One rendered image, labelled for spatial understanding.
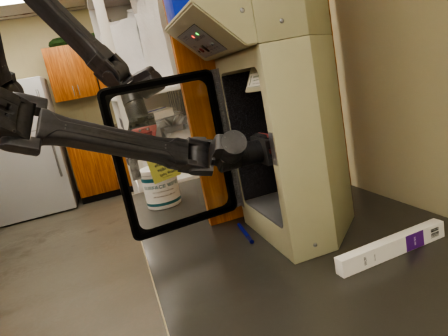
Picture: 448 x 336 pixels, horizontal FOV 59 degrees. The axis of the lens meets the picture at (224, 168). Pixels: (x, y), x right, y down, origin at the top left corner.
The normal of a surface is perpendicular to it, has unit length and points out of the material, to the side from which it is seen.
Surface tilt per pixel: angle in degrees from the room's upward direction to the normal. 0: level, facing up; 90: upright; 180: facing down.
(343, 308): 0
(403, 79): 90
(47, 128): 68
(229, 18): 90
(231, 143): 59
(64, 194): 90
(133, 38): 82
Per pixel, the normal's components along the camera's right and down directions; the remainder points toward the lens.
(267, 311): -0.18, -0.96
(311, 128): 0.29, 0.16
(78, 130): 0.50, -0.31
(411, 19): -0.94, 0.24
